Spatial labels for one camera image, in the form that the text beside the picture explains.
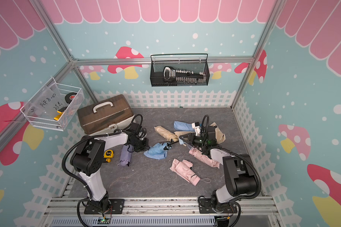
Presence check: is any socket set in basket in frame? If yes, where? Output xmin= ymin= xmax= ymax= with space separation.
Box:
xmin=163 ymin=67 xmax=208 ymax=86

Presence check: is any pink sleeved umbrella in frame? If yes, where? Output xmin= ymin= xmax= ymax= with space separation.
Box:
xmin=170 ymin=159 xmax=211 ymax=186

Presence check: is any yellow tool in bin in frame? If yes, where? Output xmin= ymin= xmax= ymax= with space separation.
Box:
xmin=54 ymin=107 xmax=67 ymax=121

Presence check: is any yellow tape measure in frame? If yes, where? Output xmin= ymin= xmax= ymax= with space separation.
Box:
xmin=103 ymin=149 xmax=114 ymax=163

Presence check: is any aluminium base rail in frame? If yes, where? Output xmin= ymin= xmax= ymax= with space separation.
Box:
xmin=42 ymin=196 xmax=282 ymax=227

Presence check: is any brown and cream toolbox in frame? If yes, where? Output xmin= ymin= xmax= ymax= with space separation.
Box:
xmin=77 ymin=94 xmax=134 ymax=135

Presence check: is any purple sleeved umbrella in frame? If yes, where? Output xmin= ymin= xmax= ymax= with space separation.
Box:
xmin=119 ymin=145 xmax=134 ymax=166

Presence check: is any small blue sleeved umbrella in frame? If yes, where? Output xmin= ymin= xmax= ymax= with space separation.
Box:
xmin=173 ymin=121 xmax=194 ymax=131

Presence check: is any pink umbrella sleeve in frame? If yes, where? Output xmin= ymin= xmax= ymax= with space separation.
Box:
xmin=189 ymin=148 xmax=220 ymax=168

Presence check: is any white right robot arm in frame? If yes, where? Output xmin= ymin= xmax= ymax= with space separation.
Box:
xmin=179 ymin=115 xmax=261 ymax=213

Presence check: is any beige sleeved umbrella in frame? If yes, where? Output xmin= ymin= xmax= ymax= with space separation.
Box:
xmin=174 ymin=131 xmax=192 ymax=139

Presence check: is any light blue sleeved umbrella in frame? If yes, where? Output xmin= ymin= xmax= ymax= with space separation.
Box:
xmin=144 ymin=141 xmax=177 ymax=160

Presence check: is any black wire mesh basket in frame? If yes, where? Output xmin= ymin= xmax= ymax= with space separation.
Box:
xmin=150 ymin=54 xmax=210 ymax=87

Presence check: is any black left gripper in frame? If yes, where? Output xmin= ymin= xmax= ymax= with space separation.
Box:
xmin=129 ymin=137 xmax=151 ymax=152

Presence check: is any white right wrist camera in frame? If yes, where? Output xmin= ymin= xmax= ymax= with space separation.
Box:
xmin=191 ymin=122 xmax=202 ymax=137

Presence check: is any black tape roll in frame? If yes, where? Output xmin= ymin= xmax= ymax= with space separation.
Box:
xmin=65 ymin=92 xmax=77 ymax=104

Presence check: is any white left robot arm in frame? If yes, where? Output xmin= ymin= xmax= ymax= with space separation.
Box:
xmin=62 ymin=114 xmax=150 ymax=213

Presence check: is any beige umbrella sleeve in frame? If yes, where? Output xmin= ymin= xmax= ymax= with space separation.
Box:
xmin=210 ymin=122 xmax=226 ymax=144

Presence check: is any clear plastic wall bin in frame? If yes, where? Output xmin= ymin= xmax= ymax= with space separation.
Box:
xmin=20 ymin=78 xmax=84 ymax=131

